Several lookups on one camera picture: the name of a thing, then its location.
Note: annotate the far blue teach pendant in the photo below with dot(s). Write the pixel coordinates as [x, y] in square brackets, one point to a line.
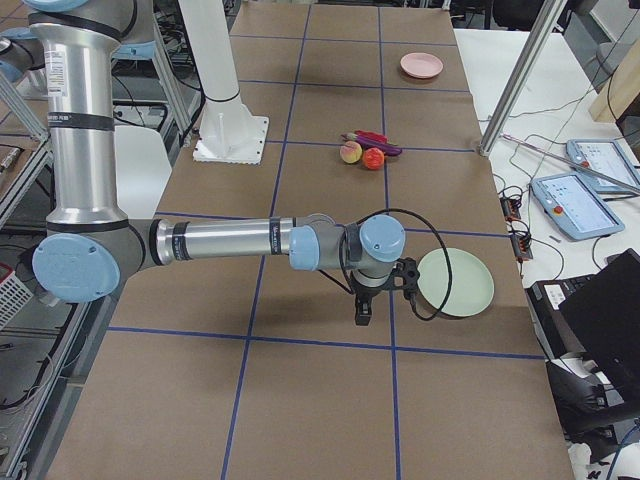
[604, 156]

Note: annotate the third robot arm grey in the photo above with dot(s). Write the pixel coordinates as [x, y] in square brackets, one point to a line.
[21, 51]

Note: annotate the aluminium frame post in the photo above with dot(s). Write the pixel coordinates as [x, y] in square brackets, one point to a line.
[536, 40]

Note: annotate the peach fruit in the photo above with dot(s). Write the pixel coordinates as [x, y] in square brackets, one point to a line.
[350, 152]

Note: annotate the light green plate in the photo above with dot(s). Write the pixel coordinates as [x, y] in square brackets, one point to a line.
[472, 287]

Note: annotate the white chair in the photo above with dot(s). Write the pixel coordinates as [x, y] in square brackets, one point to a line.
[142, 170]

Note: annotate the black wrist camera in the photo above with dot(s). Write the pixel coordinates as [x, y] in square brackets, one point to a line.
[406, 277]

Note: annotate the white basket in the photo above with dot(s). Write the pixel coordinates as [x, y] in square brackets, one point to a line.
[15, 295]

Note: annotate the blue teach pendant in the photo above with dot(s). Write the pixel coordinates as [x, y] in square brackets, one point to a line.
[575, 207]
[604, 156]

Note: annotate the purple eggplant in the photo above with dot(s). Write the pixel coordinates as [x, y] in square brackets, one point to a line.
[388, 149]

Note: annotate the pink plate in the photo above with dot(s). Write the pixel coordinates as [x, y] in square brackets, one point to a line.
[421, 65]

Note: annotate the black laptop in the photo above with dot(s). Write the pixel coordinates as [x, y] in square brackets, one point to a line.
[597, 315]

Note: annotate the red chili pepper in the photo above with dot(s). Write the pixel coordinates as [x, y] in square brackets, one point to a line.
[361, 134]

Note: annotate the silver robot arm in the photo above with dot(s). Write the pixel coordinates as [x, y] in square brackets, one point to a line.
[92, 247]

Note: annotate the near blue teach pendant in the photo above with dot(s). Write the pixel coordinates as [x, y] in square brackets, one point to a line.
[575, 207]

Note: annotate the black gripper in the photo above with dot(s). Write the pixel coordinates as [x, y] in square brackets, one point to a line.
[363, 294]

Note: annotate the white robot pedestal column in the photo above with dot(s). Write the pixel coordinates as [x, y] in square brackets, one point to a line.
[228, 132]

